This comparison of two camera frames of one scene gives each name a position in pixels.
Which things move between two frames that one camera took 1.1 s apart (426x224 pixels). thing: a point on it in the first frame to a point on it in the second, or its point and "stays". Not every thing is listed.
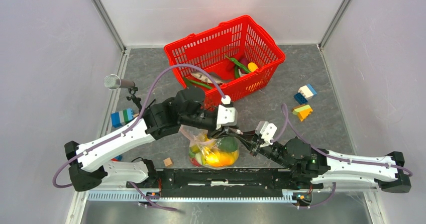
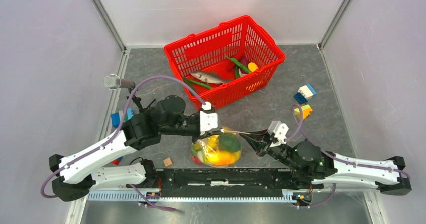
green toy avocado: x=228 y=143 stays
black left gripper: x=221 y=131 to x=195 y=138
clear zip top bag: x=208 y=153 stays
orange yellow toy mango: x=218 y=158 stays
